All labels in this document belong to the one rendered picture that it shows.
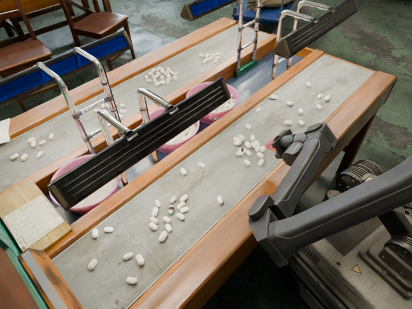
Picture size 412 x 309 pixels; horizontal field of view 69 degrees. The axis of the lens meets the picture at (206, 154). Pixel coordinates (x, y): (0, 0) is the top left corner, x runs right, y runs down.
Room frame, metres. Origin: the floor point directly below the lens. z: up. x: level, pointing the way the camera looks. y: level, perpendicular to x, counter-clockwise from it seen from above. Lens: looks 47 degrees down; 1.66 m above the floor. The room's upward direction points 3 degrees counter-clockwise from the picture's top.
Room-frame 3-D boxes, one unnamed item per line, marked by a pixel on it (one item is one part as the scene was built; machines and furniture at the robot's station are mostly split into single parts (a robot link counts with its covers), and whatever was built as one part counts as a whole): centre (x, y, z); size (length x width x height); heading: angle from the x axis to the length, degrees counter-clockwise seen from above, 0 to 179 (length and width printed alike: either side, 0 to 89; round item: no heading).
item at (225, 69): (1.28, 0.15, 0.71); 1.81 x 0.05 x 0.11; 134
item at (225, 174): (0.92, -0.20, 0.73); 1.81 x 0.30 x 0.02; 134
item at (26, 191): (0.59, 0.63, 0.77); 0.33 x 0.15 x 0.01; 44
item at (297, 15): (1.39, -0.49, 0.90); 0.20 x 0.19 x 0.45; 134
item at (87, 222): (1.04, -0.08, 0.71); 1.81 x 0.05 x 0.11; 134
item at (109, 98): (1.00, 0.49, 0.90); 0.20 x 0.19 x 0.45; 134
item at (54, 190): (0.66, 0.15, 1.08); 0.62 x 0.08 x 0.07; 134
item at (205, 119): (1.24, -0.04, 0.72); 0.27 x 0.27 x 0.10
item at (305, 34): (1.33, -0.54, 1.08); 0.62 x 0.08 x 0.07; 134
